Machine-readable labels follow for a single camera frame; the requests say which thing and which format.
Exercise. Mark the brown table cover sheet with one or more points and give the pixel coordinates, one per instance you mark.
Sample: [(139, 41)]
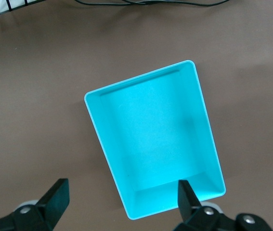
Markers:
[(30, 96)]

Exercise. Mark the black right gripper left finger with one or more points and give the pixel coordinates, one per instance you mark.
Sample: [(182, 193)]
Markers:
[(52, 207)]

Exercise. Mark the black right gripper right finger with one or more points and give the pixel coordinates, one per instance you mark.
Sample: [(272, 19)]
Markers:
[(189, 207)]

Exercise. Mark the teal plastic bin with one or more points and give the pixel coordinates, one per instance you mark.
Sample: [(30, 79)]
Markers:
[(150, 134)]

